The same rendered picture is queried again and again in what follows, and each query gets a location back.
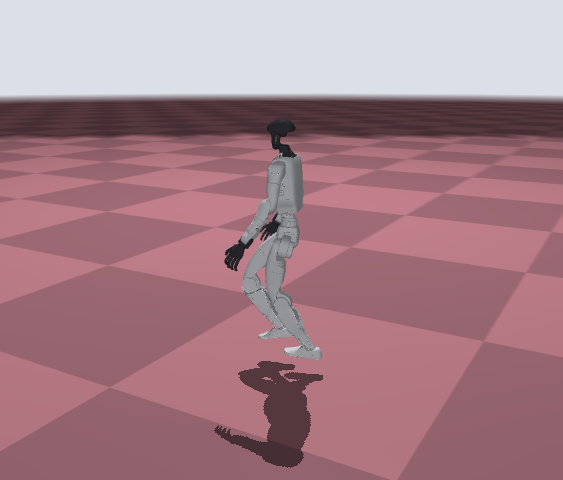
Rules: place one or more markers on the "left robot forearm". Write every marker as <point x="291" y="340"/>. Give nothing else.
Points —
<point x="258" y="222"/>

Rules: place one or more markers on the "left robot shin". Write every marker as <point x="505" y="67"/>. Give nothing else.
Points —
<point x="290" y="318"/>

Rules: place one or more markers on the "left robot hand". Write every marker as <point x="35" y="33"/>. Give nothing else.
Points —
<point x="236" y="252"/>

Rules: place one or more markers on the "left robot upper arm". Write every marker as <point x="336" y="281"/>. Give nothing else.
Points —
<point x="276" y="172"/>

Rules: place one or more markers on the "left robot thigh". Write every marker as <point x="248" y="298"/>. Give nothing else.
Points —
<point x="276" y="267"/>

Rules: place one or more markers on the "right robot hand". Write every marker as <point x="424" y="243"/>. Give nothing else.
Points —
<point x="271" y="228"/>

